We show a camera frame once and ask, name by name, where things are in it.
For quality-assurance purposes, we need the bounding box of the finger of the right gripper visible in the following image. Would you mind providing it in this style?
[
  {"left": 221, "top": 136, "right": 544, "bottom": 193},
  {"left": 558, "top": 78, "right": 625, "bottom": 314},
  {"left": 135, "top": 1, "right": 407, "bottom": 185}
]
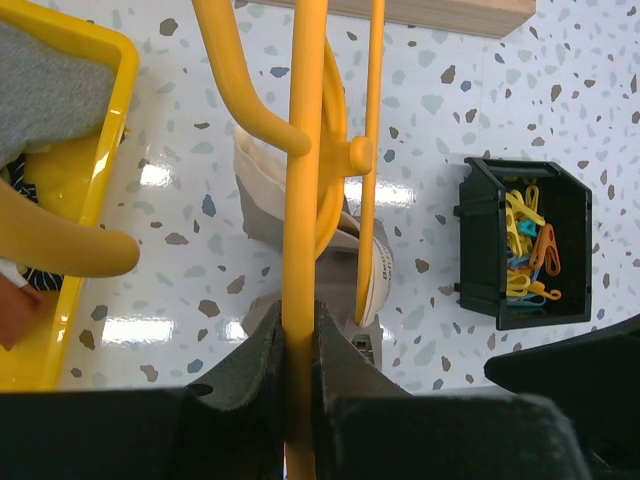
[{"left": 484, "top": 315, "right": 639, "bottom": 470}]

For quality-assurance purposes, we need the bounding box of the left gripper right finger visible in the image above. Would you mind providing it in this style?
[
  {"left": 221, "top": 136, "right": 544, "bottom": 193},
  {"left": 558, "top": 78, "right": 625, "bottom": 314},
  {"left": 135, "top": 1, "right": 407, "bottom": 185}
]
[{"left": 312, "top": 302, "right": 593, "bottom": 479}]

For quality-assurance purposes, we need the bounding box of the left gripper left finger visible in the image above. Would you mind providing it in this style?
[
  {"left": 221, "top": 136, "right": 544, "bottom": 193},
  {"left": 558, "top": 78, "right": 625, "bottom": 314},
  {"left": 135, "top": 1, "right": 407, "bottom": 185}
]
[{"left": 1, "top": 302, "right": 284, "bottom": 479}]

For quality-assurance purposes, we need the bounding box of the rust orange underwear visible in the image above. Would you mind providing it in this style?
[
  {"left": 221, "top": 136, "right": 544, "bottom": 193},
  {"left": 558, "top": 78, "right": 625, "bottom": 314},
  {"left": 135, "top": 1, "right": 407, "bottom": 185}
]
[{"left": 1, "top": 275, "right": 46, "bottom": 351}]

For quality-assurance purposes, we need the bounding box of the grey underwear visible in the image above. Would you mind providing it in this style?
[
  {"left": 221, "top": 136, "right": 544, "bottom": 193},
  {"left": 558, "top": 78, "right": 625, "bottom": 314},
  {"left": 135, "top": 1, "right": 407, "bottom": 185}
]
[
  {"left": 233, "top": 126, "right": 394, "bottom": 368},
  {"left": 1, "top": 22, "right": 114, "bottom": 166}
]

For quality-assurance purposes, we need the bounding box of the yellow hanger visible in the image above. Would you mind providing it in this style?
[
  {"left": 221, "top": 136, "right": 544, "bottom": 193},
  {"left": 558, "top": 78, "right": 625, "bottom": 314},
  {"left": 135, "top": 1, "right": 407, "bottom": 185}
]
[{"left": 1, "top": 1, "right": 377, "bottom": 479}]

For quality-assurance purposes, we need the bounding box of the navy striped underwear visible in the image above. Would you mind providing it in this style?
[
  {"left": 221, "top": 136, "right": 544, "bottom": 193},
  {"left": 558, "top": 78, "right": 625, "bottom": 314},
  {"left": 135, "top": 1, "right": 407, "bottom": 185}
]
[{"left": 1, "top": 154, "right": 64, "bottom": 292}]

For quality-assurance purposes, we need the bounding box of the wooden hanger rack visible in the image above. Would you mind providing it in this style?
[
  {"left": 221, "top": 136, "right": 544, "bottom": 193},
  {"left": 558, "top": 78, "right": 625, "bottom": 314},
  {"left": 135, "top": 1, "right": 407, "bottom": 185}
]
[{"left": 249, "top": 0, "right": 537, "bottom": 39}]

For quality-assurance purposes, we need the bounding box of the black clip box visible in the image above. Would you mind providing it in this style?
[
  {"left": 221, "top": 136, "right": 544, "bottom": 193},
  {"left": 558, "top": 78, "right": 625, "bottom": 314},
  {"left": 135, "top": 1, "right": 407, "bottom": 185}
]
[{"left": 454, "top": 157, "right": 592, "bottom": 330}]

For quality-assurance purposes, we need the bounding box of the yellow plastic tray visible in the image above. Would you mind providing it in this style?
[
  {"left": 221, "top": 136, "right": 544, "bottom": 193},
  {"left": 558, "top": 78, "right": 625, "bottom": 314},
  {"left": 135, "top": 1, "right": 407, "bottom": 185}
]
[{"left": 1, "top": 1, "right": 139, "bottom": 393}]

